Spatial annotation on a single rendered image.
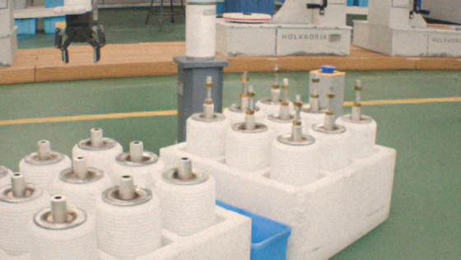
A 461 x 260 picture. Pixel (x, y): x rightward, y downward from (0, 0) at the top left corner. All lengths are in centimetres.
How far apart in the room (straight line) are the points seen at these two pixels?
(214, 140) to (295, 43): 231
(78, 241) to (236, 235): 29
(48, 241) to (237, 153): 54
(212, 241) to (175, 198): 9
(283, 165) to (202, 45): 74
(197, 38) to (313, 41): 186
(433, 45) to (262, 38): 128
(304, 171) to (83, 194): 43
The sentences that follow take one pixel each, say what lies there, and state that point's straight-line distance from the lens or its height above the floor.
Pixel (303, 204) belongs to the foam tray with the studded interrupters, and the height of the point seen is 16.
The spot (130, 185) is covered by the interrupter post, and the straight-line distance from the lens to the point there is 82.
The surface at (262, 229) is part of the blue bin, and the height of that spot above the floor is 9.
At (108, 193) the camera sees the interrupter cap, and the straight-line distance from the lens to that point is 84.
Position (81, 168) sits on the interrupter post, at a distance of 91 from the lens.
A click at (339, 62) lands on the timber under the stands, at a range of 356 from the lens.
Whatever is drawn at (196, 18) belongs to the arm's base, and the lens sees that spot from 174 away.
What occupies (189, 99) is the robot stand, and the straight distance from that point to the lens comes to 175.
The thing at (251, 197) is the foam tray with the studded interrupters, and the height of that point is 14.
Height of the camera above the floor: 57
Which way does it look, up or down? 16 degrees down
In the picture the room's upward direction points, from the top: 1 degrees clockwise
